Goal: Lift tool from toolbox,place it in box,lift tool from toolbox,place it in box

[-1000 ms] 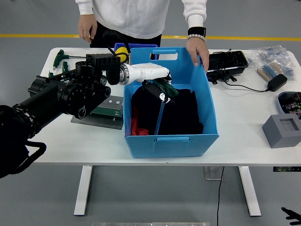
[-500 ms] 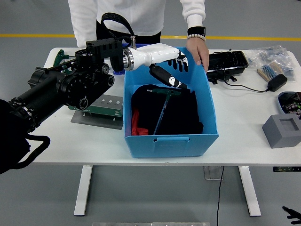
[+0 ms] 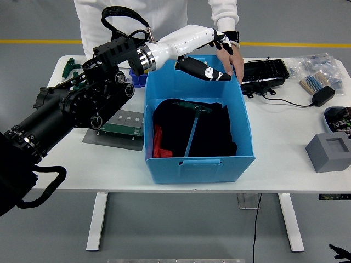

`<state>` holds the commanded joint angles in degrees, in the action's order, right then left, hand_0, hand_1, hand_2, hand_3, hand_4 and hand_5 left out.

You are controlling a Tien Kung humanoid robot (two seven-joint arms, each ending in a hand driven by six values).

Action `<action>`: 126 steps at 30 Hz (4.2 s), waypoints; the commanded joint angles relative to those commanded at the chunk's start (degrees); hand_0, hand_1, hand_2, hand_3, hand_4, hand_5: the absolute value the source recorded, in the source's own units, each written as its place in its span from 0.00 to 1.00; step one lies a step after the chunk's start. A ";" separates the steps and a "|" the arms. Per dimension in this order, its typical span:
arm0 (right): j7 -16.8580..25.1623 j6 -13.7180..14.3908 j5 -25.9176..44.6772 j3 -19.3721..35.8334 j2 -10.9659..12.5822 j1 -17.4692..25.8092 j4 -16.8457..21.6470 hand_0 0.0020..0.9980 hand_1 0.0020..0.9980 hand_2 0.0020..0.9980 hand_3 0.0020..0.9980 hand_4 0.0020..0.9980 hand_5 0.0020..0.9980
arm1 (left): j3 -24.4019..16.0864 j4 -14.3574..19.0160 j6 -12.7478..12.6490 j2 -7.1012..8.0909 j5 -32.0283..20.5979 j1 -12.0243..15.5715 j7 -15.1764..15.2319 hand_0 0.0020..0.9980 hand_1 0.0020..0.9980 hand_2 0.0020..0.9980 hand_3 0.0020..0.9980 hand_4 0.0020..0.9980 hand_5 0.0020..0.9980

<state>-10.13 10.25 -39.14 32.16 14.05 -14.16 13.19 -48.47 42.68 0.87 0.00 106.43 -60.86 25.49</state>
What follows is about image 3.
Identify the black power adapter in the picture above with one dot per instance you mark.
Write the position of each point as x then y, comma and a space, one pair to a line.
323, 96

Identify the black cloth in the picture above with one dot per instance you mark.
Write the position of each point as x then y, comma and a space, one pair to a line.
214, 131

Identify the red cloth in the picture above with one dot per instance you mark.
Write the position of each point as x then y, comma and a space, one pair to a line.
159, 139

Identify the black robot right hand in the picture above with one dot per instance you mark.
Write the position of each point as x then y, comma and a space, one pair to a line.
342, 252

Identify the blue resistor strip bundle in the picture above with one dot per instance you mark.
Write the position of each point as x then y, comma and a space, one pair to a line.
314, 82

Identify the grey under-table control box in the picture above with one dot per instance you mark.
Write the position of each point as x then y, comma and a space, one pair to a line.
245, 202

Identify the large light blue plastic box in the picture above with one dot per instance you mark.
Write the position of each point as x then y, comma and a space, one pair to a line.
197, 172

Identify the blue-rimmed parts tray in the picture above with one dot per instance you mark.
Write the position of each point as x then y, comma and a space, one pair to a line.
326, 116

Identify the grey block with square recess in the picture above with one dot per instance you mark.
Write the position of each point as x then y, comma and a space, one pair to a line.
329, 161

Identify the white table leg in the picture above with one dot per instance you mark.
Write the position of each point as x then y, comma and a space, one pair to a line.
290, 222
96, 222

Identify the person's left hand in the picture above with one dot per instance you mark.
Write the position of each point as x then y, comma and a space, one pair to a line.
235, 61

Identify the black device with mounting tabs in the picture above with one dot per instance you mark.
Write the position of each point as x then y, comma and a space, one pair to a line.
251, 91

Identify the black table control panel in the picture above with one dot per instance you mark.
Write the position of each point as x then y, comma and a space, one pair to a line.
329, 197

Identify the person's left forearm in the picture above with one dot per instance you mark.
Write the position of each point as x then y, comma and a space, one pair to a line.
223, 16

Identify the clear plastic bags of parts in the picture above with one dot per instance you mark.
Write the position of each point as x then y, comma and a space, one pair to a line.
321, 63

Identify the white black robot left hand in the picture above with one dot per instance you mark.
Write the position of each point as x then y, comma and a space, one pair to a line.
181, 41

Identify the small dark blue bin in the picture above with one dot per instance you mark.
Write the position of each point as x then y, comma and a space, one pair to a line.
138, 80

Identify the black plastic tray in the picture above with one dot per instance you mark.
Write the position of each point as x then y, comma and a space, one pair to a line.
266, 69

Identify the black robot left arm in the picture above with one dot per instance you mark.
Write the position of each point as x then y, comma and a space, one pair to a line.
55, 117

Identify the person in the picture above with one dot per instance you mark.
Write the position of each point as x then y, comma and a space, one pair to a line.
164, 13

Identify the circuit board parts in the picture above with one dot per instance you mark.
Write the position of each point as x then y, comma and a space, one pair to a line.
340, 123

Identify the person's right forearm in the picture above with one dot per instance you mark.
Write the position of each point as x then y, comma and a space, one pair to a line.
87, 41

